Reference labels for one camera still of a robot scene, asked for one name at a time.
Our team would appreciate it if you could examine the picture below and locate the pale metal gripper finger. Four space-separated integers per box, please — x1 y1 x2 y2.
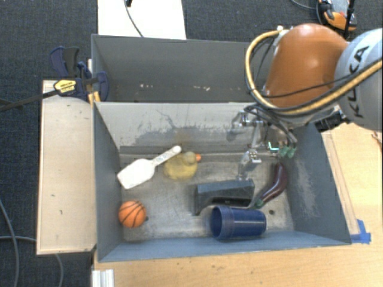
237 149 254 181
244 156 263 180

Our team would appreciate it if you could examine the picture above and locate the purple toy eggplant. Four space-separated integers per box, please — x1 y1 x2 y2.
249 161 289 210

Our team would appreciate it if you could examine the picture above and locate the dark green arch block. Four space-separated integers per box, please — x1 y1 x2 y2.
191 178 256 216

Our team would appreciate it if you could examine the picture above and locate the blue plastic cup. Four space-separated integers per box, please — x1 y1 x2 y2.
209 205 268 241

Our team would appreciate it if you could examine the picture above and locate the yellow rubber duck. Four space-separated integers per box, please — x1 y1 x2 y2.
163 151 202 181

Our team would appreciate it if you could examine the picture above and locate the grey metal bin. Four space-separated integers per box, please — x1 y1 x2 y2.
90 33 352 264

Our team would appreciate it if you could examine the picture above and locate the white plastic scoop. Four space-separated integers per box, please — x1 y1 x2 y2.
116 145 183 190

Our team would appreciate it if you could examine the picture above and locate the orange toy basketball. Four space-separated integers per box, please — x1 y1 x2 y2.
117 200 148 229

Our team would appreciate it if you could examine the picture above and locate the pale wood board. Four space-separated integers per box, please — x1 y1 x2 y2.
35 80 98 255

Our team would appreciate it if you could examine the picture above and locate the black cylinder on white bracket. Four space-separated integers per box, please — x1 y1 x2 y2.
314 109 350 133

